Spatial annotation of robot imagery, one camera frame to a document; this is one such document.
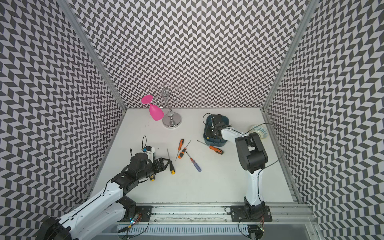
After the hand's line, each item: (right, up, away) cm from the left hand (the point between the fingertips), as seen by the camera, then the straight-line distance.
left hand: (166, 163), depth 82 cm
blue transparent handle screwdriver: (+15, -2, +9) cm, 18 cm away
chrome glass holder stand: (-3, +24, +29) cm, 38 cm away
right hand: (+24, +15, +19) cm, 34 cm away
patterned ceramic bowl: (+62, +17, +21) cm, 67 cm away
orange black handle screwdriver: (+6, +8, +16) cm, 19 cm away
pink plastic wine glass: (-10, +29, +15) cm, 34 cm away
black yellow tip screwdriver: (+1, -3, +7) cm, 8 cm away
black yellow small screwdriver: (-8, -8, +1) cm, 11 cm away
